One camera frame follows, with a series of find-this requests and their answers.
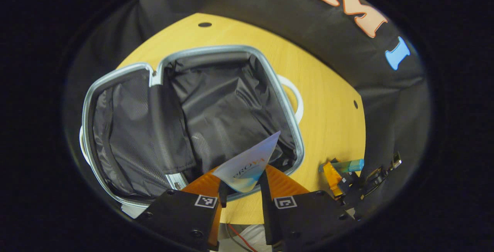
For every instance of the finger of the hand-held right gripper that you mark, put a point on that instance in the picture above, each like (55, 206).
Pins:
(331, 176)

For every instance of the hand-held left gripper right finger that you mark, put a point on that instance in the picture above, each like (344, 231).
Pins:
(266, 205)

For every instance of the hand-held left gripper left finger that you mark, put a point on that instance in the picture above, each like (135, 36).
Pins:
(181, 217)

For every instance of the blue green skincare jar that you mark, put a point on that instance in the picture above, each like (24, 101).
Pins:
(349, 165)

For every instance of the white light blue suitcase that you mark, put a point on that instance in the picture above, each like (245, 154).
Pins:
(216, 105)

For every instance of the black backdrop cloth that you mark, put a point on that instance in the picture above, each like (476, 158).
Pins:
(289, 16)

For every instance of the white glossy base plate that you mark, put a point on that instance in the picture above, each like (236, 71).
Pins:
(254, 232)

